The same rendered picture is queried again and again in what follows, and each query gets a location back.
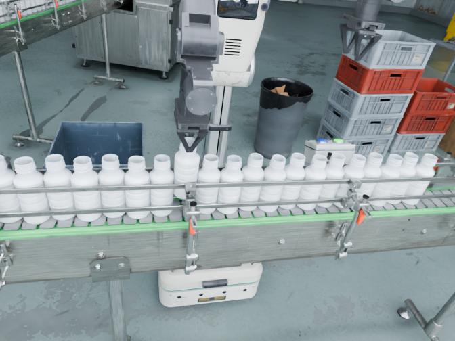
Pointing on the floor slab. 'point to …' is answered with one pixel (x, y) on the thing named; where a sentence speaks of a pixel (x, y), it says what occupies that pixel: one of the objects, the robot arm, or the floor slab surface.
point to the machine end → (133, 36)
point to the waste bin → (280, 116)
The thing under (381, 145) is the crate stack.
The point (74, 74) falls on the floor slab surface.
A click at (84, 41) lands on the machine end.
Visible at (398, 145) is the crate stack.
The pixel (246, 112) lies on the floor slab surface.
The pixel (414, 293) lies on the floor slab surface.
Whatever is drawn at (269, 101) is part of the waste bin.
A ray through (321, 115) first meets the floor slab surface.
